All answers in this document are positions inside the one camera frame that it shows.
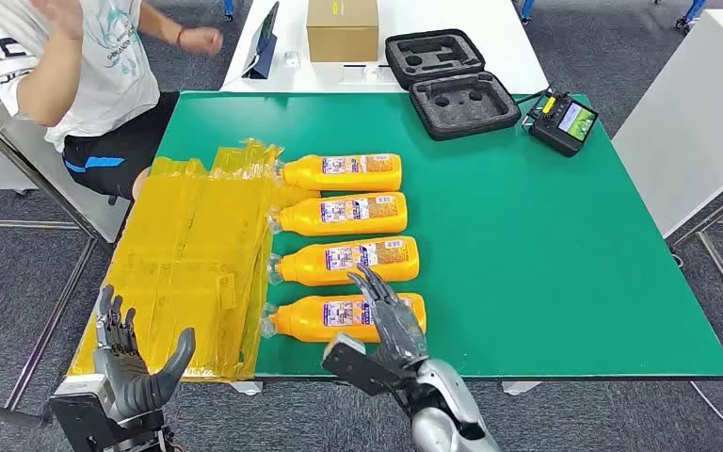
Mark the person's left hand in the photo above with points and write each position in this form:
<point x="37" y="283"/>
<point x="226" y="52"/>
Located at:
<point x="202" y="41"/>

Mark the person's right hand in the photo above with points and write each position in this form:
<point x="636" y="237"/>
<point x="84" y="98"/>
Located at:
<point x="59" y="15"/>

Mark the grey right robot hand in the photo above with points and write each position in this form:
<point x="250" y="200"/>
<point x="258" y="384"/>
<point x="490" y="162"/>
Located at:
<point x="399" y="330"/>

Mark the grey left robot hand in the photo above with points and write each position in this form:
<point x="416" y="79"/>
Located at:
<point x="131" y="380"/>

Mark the orange detergent bottle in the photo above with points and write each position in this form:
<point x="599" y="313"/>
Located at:
<point x="336" y="274"/>
<point x="349" y="227"/>
<point x="305" y="327"/>
<point x="349" y="182"/>

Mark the person's left forearm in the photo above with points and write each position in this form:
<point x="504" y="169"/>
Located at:
<point x="159" y="24"/>

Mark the person's right forearm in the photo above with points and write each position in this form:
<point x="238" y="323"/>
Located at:
<point x="46" y="84"/>

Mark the red wristband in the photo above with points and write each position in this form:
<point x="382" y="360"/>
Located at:
<point x="180" y="36"/>

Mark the blue metal leg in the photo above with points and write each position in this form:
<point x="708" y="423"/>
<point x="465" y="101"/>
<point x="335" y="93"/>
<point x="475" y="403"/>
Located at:
<point x="228" y="9"/>
<point x="527" y="9"/>

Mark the tablet in blue cover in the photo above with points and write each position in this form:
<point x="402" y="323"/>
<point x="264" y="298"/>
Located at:
<point x="265" y="37"/>

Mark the person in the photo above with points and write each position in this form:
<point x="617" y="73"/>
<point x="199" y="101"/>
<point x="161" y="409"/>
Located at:
<point x="106" y="75"/>

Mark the small white case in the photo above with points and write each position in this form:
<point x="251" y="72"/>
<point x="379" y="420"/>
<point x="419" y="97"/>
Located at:
<point x="291" y="59"/>

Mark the white table foot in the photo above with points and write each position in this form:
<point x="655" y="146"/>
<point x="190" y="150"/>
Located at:
<point x="520" y="387"/>
<point x="246" y="388"/>

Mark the yellow plastic sheet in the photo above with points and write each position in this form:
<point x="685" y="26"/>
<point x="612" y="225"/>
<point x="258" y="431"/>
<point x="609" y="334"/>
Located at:
<point x="180" y="262"/>

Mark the closed cardboard box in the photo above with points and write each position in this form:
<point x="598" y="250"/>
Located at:
<point x="343" y="34"/>

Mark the green table mat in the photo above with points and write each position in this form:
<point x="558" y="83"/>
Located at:
<point x="523" y="249"/>

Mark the white paper packet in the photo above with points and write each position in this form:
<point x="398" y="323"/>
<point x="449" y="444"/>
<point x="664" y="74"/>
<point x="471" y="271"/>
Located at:
<point x="361" y="76"/>

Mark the open black foam case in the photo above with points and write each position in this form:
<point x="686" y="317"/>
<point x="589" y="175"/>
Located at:
<point x="461" y="106"/>

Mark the black remote controller with screen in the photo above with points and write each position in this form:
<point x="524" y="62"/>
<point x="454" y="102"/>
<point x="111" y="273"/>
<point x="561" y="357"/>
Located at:
<point x="555" y="128"/>

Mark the white table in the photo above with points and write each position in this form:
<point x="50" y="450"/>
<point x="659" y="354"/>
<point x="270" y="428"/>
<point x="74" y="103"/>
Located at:
<point x="499" y="37"/>
<point x="692" y="112"/>

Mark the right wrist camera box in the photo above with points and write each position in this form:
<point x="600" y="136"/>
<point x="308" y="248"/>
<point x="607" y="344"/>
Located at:
<point x="355" y="369"/>

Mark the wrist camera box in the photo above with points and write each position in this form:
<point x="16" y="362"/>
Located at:
<point x="355" y="369"/>
<point x="81" y="412"/>

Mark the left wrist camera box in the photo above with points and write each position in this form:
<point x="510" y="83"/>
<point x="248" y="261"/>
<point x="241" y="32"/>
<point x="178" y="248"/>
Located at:
<point x="81" y="412"/>

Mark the blue wheeled frame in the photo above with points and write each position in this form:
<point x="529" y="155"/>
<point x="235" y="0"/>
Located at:
<point x="692" y="12"/>

